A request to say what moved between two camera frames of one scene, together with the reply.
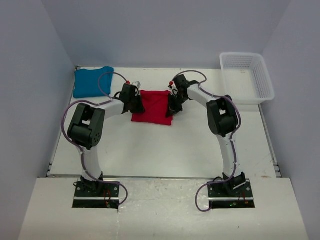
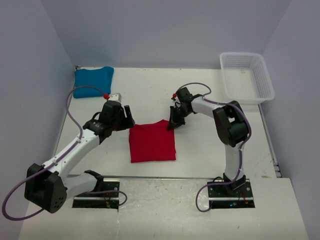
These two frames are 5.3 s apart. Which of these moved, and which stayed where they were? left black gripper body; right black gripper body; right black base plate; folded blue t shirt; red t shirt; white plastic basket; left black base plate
Moved: right black gripper body; left black gripper body; red t shirt
Stayed: folded blue t shirt; left black base plate; white plastic basket; right black base plate
